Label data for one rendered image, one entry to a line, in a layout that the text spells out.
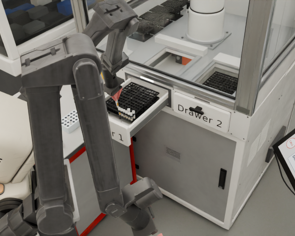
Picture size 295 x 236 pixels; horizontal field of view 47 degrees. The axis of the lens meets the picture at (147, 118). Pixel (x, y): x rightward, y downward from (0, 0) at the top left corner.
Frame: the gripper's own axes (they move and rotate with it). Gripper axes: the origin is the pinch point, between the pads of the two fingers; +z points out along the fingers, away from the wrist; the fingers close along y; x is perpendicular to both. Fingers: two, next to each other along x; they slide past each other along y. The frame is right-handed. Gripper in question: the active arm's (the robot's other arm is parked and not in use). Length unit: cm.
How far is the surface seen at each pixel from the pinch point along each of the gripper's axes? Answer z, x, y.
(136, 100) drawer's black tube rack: 6.2, -4.3, 8.3
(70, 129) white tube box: 14.0, 18.0, -18.6
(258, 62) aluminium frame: -23, -54, 27
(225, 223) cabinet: 86, -54, 12
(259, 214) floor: 100, -65, 35
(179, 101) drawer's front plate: 8.3, -21.0, 19.9
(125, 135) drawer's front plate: 4.2, -15.2, -12.1
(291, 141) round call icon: -6, -76, 12
